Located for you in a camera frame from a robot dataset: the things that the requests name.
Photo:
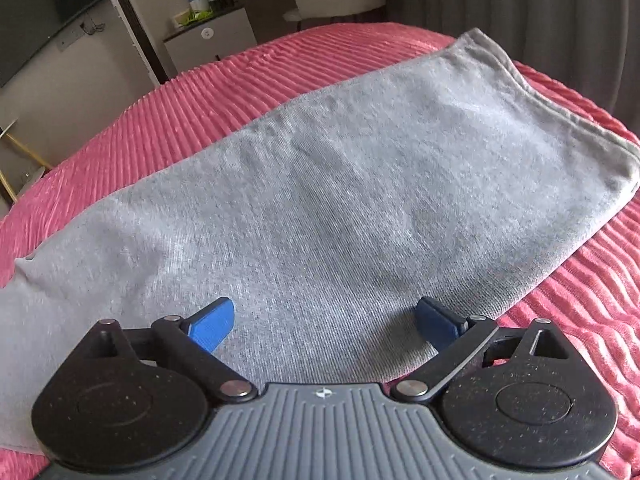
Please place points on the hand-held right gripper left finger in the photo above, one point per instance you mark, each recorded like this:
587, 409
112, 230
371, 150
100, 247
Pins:
212, 327

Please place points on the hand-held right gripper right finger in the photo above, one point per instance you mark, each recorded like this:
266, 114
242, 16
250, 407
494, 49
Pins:
436, 324

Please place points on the grey pants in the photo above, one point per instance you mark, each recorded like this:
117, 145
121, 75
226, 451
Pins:
320, 200

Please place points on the pink ribbed blanket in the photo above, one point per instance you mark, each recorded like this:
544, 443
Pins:
190, 105

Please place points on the yellow-legged side table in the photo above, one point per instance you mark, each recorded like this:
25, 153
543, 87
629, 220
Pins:
22, 152

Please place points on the white cabinet with dark top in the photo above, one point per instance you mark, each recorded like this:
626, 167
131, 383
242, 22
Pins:
212, 40

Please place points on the tall white panel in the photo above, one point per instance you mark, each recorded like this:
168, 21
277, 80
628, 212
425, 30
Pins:
131, 35

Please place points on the green tray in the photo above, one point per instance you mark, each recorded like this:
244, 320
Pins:
190, 20

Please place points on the grey curtain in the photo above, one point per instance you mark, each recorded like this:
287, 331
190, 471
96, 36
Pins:
500, 5

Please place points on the black television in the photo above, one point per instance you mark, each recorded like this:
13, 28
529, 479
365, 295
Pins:
35, 15

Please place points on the wall socket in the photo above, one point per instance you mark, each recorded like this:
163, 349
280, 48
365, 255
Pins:
70, 39

